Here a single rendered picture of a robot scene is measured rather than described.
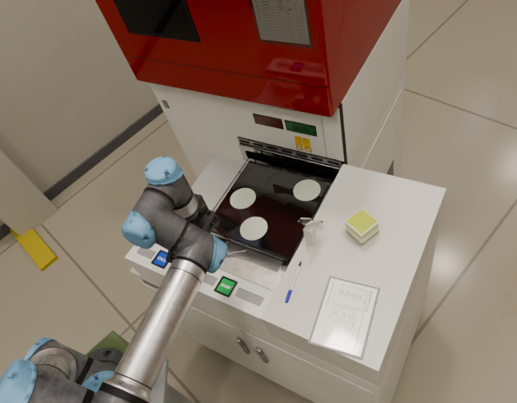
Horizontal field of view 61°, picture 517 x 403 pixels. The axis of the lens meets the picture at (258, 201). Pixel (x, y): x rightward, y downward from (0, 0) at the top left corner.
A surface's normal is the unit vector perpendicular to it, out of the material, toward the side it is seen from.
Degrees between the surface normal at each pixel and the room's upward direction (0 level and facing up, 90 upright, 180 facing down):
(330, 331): 0
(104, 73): 90
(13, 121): 90
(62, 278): 0
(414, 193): 0
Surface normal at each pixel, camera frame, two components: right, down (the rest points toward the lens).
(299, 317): -0.22, -0.60
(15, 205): 0.70, 0.45
